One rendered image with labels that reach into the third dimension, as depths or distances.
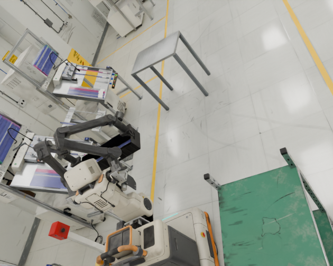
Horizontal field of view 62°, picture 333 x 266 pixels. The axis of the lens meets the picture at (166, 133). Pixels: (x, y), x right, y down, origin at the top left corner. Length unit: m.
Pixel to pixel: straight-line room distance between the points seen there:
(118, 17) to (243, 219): 6.33
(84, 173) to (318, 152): 1.91
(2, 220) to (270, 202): 4.09
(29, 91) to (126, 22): 3.73
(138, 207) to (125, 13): 5.67
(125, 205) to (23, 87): 2.63
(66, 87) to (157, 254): 2.91
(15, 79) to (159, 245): 3.06
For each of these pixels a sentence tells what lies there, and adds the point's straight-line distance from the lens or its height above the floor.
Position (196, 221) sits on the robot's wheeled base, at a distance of 2.51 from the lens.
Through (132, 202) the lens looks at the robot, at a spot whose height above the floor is 0.89.
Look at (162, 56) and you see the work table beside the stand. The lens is 3.47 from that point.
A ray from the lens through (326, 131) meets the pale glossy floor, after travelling 2.79.
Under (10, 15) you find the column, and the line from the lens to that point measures 6.08.
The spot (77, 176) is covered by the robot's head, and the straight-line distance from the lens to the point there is 1.96.
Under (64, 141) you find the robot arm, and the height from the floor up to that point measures 1.57.
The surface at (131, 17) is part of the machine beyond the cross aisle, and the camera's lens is 7.24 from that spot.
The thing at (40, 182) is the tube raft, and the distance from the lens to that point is 3.27.
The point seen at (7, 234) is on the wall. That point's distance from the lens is 4.90.
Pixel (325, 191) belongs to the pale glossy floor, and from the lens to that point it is 2.52.
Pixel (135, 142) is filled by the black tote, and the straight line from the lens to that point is 2.17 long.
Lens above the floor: 2.25
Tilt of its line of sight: 36 degrees down
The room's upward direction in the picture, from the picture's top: 47 degrees counter-clockwise
